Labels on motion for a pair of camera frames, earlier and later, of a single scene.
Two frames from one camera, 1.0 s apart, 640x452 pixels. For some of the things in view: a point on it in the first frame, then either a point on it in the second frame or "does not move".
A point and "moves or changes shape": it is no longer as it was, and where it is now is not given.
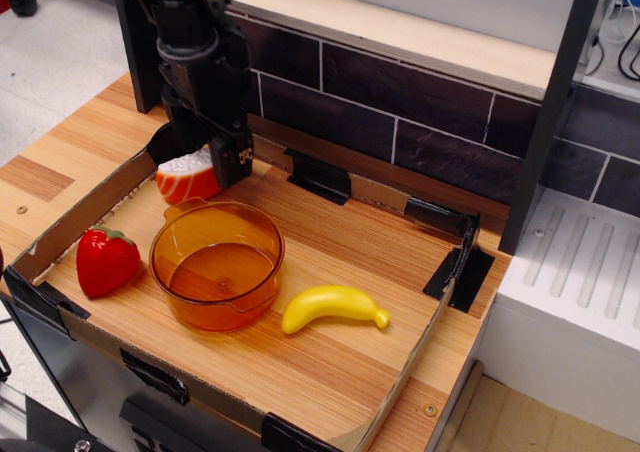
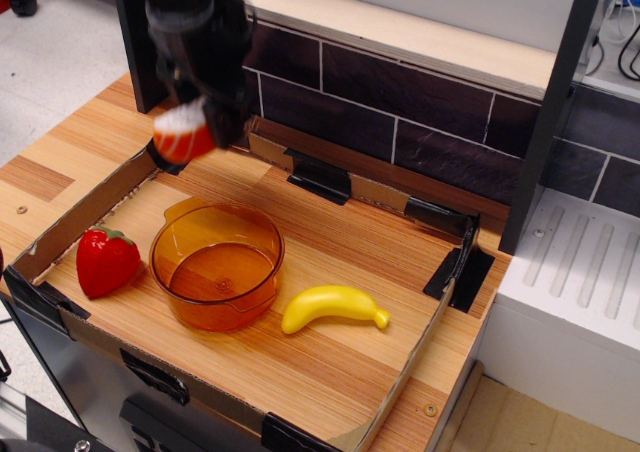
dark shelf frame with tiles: (490, 144) does not move
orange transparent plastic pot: (217, 264) does not move
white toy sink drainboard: (566, 320) does not move
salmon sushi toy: (190, 176) moves or changes shape
